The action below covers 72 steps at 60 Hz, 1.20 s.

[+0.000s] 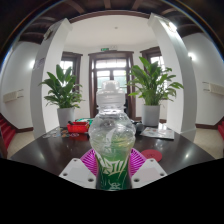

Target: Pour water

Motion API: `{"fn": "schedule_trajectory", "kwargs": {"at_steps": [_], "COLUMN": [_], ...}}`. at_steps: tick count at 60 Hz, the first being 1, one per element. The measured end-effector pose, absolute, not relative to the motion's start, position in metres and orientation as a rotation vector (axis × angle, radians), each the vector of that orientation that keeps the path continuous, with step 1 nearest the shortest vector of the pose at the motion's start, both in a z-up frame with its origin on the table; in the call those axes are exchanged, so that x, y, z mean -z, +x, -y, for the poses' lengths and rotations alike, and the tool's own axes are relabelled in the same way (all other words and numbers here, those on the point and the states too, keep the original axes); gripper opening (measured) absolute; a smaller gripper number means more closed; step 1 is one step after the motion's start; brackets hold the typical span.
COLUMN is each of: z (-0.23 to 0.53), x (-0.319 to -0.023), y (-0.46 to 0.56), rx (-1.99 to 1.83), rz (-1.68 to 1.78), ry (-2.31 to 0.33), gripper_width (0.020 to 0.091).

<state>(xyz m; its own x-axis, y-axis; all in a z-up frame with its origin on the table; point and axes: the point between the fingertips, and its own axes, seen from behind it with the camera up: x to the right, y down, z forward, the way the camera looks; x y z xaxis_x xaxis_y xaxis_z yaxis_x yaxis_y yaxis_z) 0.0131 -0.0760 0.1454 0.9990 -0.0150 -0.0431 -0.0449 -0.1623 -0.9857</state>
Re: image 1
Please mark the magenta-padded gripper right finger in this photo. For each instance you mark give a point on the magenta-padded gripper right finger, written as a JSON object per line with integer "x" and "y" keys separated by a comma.
{"x": 148, "y": 171}

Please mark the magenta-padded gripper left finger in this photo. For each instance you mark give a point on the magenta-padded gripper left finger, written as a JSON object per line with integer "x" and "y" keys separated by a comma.
{"x": 75, "y": 171}

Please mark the clear green-labelled drink bottle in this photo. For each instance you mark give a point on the clear green-labelled drink bottle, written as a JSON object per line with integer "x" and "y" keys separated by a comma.
{"x": 111, "y": 133}

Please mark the flat round red coaster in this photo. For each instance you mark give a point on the flat round red coaster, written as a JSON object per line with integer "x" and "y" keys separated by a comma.
{"x": 153, "y": 154}

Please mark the printed magazine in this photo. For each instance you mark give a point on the printed magazine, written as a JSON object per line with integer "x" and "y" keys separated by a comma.
{"x": 158, "y": 133}

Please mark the green plant in white pot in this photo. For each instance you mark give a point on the green plant in white pot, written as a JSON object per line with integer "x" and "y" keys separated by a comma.
{"x": 151, "y": 115}
{"x": 65, "y": 116}

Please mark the brown wooden glazed door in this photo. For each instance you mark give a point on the brown wooden glazed door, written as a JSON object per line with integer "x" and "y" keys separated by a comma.
{"x": 94, "y": 100}

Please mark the white square pillar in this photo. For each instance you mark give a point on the white square pillar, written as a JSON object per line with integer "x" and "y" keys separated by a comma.
{"x": 181, "y": 100}
{"x": 43, "y": 93}

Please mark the brown-framed window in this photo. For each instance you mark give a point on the brown-framed window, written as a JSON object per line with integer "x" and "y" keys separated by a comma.
{"x": 66, "y": 63}
{"x": 155, "y": 59}

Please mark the green exit sign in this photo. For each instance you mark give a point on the green exit sign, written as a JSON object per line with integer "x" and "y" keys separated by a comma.
{"x": 105, "y": 49}

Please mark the white wall-mounted unit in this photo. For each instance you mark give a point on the white wall-mounted unit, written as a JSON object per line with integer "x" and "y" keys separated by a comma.
{"x": 214, "y": 88}
{"x": 12, "y": 95}

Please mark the glowing wall lamp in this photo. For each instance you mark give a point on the glowing wall lamp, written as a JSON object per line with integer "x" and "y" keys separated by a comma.
{"x": 191, "y": 56}
{"x": 32, "y": 63}

